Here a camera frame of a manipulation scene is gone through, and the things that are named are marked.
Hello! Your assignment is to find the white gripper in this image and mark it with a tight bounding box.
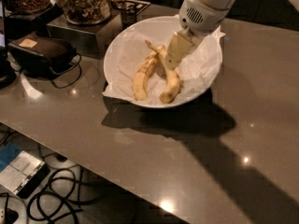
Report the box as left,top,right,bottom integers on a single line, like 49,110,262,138
165,0,228,70

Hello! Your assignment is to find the yellow banana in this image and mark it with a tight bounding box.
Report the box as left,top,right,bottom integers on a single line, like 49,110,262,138
145,40,180,104
132,51,159,101

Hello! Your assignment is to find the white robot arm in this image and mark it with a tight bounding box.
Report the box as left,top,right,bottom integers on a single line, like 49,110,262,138
165,0,235,70

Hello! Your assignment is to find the white bowl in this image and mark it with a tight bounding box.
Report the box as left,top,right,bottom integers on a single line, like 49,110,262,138
103,15,223,109

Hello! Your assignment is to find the white paper napkin liner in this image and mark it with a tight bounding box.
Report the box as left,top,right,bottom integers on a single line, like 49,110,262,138
102,14,226,105

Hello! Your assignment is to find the dark tray with items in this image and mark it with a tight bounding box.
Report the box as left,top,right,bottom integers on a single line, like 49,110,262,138
112,0,150,17

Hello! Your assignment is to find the dark metal jar stand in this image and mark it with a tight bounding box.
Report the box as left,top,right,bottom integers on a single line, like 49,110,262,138
48,10,122,59

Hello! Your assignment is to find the glass jar of granola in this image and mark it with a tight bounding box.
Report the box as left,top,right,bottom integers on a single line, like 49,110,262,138
59,0,111,25

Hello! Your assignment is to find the black pouch with label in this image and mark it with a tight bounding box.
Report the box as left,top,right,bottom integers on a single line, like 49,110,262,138
8,33,78,79

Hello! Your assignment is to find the grey box on floor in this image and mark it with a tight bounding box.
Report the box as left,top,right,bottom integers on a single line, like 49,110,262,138
0,151,49,199

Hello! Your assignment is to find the black cable on table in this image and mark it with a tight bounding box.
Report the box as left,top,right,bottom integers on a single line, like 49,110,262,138
46,53,83,90

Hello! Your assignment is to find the black cable on floor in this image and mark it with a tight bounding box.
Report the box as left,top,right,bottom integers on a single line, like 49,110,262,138
26,167,104,224

